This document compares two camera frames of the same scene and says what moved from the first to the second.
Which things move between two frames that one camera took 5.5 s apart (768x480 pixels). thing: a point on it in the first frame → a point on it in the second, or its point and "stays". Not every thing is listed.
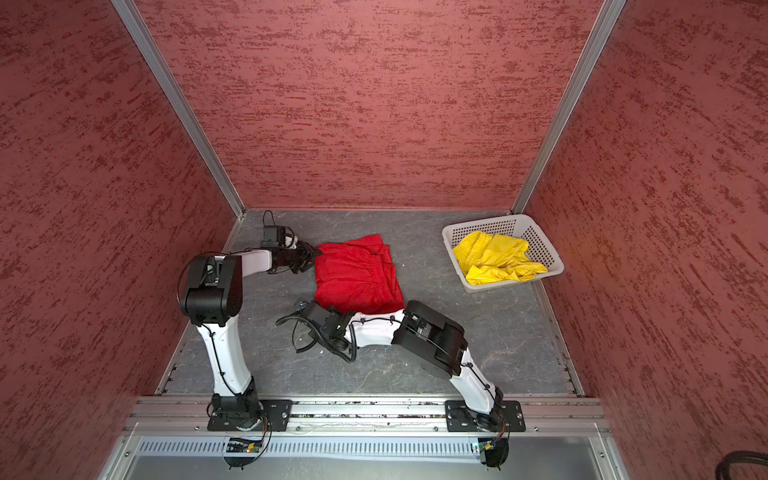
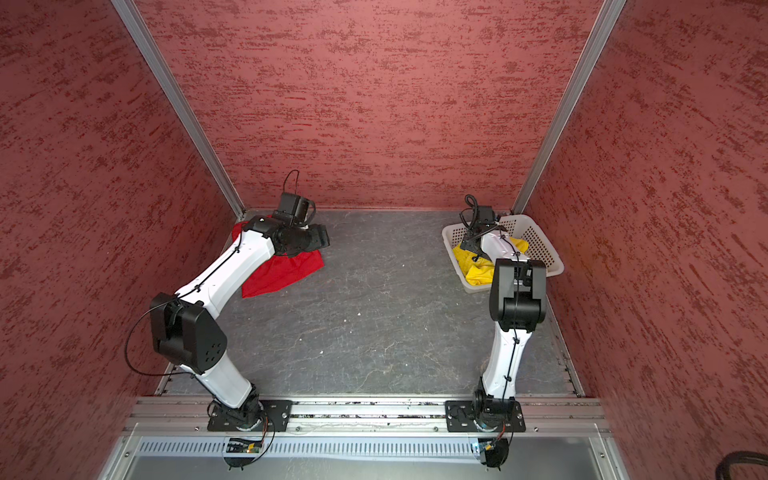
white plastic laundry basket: x=519 y=226 stays
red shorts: x=357 y=276 → x=280 y=271
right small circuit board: x=485 y=446 stays
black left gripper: x=307 y=255 → x=320 y=239
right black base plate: x=459 y=418 stays
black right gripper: x=333 y=309 → x=468 y=243
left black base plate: x=273 y=417 stays
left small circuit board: x=243 y=445 stays
